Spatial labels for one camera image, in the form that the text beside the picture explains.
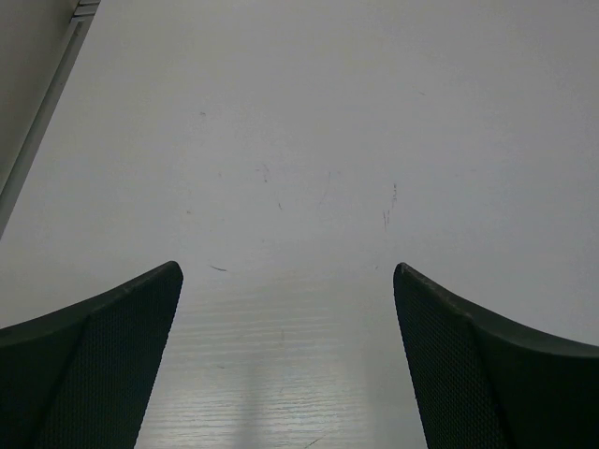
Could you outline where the aluminium table edge rail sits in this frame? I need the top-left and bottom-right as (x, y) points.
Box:
(1, 1), (100, 229)

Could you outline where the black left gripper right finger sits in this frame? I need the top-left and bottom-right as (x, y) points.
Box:
(393, 263), (598, 448)

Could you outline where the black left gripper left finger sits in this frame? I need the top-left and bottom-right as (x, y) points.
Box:
(1, 261), (183, 448)

